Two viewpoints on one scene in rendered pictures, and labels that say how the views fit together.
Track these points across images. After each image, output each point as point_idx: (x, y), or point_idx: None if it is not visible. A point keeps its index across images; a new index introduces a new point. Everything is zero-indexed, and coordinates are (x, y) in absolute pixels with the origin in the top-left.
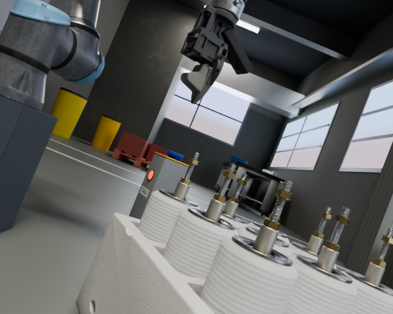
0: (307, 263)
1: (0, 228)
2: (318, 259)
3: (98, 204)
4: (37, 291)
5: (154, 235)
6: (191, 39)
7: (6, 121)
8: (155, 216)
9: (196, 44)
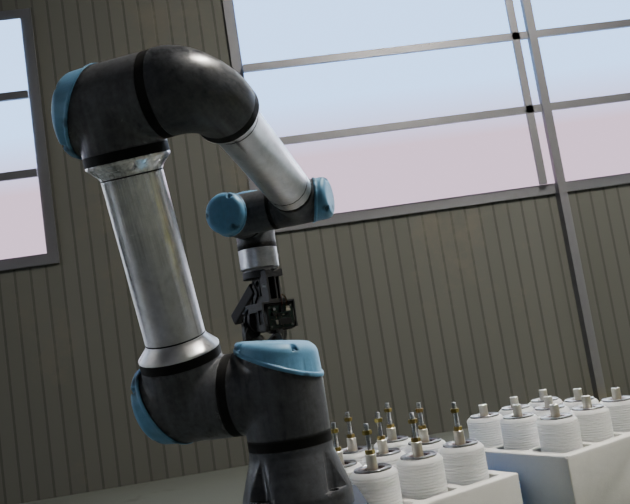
0: (436, 441)
1: None
2: (425, 438)
3: None
4: None
5: (402, 501)
6: (277, 312)
7: None
8: (398, 488)
9: (296, 319)
